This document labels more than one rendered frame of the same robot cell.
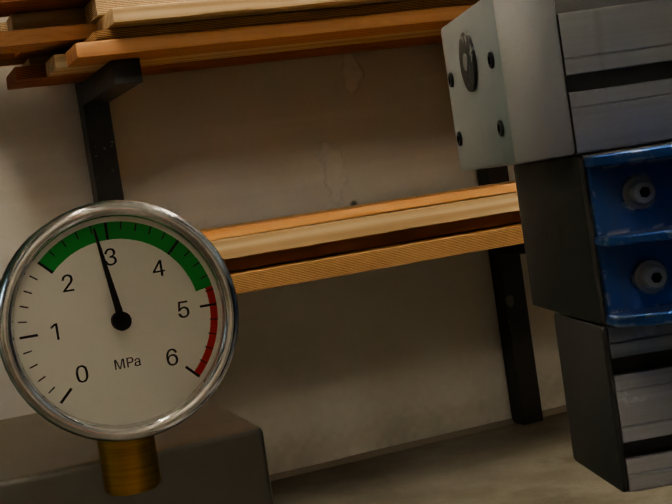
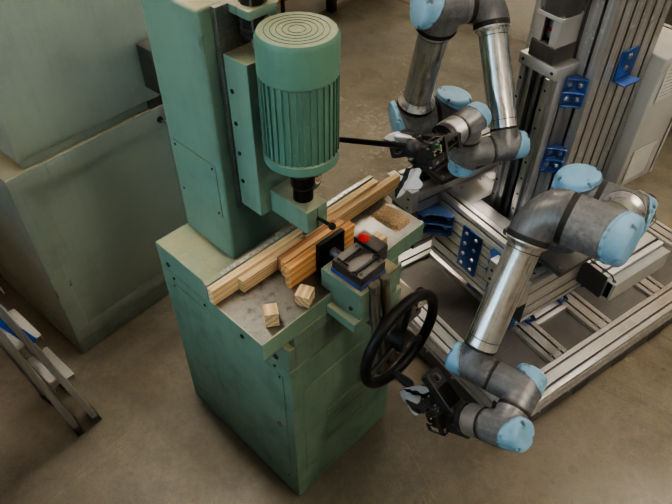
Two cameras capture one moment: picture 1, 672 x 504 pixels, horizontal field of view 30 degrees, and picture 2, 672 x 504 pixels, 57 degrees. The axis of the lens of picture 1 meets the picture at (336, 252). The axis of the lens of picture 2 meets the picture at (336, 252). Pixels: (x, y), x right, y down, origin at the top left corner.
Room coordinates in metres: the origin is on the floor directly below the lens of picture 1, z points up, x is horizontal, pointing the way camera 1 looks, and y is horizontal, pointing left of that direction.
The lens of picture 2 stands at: (-0.63, 0.88, 2.06)
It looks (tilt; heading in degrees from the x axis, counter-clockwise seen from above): 44 degrees down; 332
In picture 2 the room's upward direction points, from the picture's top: 1 degrees clockwise
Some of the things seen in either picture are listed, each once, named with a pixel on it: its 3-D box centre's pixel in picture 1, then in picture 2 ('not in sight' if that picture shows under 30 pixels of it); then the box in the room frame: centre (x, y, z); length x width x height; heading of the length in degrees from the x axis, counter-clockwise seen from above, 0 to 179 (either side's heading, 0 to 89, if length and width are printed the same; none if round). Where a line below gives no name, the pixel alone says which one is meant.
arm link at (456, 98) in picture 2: not in sight; (450, 110); (0.74, -0.28, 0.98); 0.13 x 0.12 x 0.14; 77
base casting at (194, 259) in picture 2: not in sight; (277, 262); (0.58, 0.41, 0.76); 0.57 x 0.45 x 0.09; 18
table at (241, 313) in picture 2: not in sight; (335, 274); (0.36, 0.34, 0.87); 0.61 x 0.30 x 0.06; 108
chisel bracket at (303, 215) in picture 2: not in sight; (299, 207); (0.48, 0.38, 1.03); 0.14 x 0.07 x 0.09; 18
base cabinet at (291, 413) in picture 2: not in sight; (284, 346); (0.58, 0.41, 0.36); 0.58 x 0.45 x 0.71; 18
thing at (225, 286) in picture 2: not in sight; (300, 236); (0.48, 0.38, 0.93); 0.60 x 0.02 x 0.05; 108
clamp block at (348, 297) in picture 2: not in sight; (359, 279); (0.28, 0.31, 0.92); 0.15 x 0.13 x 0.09; 108
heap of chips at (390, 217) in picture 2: not in sight; (391, 215); (0.46, 0.11, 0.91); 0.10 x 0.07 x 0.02; 18
